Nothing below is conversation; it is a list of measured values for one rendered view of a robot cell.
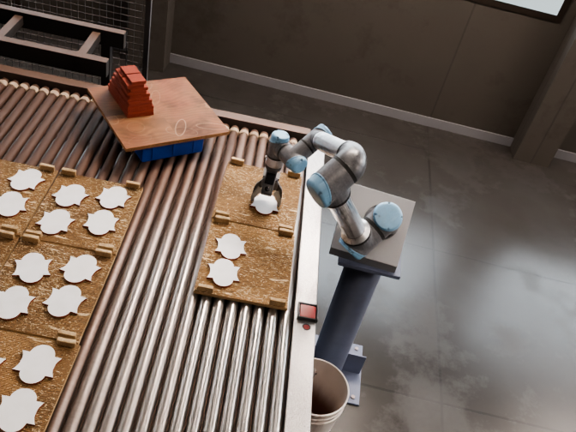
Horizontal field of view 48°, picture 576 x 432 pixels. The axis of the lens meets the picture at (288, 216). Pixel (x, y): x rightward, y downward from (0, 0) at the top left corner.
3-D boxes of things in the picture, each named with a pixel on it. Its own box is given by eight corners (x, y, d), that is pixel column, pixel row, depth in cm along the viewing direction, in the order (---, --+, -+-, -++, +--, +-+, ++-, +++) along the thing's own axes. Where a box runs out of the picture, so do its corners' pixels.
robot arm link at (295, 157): (312, 149, 251) (295, 134, 257) (290, 168, 250) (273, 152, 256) (317, 160, 257) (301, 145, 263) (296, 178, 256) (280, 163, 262)
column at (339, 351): (362, 346, 352) (412, 231, 297) (358, 406, 323) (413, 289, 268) (294, 330, 352) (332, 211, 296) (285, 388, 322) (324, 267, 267)
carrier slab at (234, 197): (302, 179, 301) (302, 177, 300) (293, 237, 270) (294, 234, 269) (228, 163, 300) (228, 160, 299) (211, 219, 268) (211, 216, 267)
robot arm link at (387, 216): (405, 221, 262) (411, 217, 249) (380, 243, 261) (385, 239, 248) (385, 199, 263) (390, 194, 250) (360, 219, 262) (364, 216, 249)
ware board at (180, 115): (184, 80, 329) (184, 76, 327) (229, 135, 299) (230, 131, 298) (87, 91, 303) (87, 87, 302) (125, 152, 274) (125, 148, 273)
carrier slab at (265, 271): (294, 237, 270) (295, 235, 269) (286, 311, 238) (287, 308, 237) (212, 221, 267) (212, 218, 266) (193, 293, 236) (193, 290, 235)
